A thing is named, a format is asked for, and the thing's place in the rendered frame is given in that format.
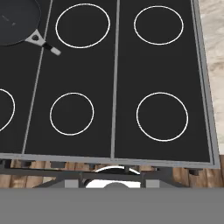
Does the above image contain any white and black round thing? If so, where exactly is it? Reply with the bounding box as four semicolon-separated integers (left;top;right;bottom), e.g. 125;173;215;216
85;165;142;189

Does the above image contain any black glass hob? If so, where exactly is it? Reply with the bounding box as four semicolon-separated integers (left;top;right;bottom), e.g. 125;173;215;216
0;0;221;170

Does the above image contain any black frying pan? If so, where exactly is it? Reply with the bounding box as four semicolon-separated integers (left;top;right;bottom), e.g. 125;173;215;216
0;0;62;57

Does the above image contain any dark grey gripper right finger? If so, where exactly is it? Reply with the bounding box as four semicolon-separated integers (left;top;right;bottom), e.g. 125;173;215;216
139;171;188;189

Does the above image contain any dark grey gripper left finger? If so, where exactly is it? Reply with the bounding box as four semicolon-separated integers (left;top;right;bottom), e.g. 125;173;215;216
37;171;87;189

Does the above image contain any dark grey oven handle bar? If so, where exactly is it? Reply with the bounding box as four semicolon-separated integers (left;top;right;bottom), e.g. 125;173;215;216
0;166;176;178

